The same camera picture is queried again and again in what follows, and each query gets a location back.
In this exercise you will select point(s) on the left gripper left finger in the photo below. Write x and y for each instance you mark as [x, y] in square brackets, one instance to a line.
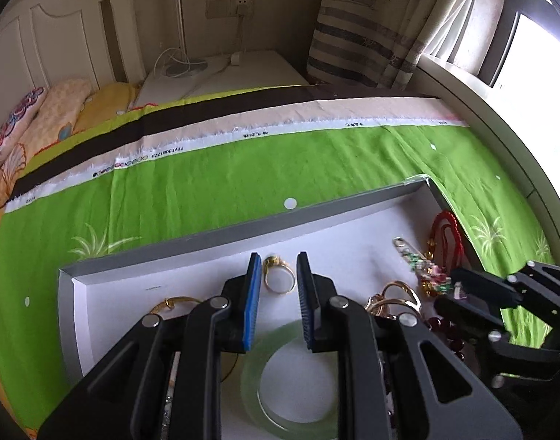
[162, 378]

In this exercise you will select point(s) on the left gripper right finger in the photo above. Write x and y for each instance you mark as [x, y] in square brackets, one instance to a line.
[397, 380]

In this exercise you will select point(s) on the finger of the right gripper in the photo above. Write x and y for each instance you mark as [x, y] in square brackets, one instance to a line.
[490, 288]
[486, 332]

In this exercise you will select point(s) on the gold bangle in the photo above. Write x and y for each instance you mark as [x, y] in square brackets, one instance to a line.
[169, 304]

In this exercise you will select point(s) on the grey jewelry tray box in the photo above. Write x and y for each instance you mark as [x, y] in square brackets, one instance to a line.
[352, 241]

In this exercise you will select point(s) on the green jade bangle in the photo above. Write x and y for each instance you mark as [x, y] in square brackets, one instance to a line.
[284, 389]

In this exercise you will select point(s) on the gold rings cluster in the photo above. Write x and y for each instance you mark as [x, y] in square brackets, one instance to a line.
[380, 303]

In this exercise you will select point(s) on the green printed bed sheet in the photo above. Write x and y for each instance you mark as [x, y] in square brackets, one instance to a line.
[226, 184]

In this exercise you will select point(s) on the patterned round pillow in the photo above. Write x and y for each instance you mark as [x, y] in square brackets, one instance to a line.
[19, 119]

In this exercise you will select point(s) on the striped printed curtain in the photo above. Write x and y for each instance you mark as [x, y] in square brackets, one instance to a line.
[379, 43]

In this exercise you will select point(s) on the yellow blanket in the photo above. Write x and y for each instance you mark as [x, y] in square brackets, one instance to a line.
[69, 108]

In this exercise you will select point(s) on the white nightstand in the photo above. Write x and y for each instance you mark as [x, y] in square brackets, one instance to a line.
[177, 77]

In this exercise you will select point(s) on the white bed headboard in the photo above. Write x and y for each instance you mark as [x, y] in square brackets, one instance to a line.
[43, 42]

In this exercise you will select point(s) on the wall power socket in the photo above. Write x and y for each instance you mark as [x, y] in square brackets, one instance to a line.
[229, 8]

